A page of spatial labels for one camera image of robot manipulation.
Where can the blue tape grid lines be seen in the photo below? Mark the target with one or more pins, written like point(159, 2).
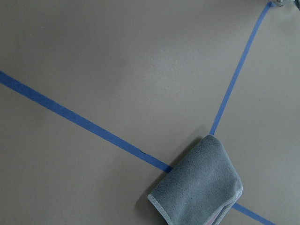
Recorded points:
point(115, 140)

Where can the pink and grey towel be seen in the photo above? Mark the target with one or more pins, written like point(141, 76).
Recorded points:
point(200, 189)

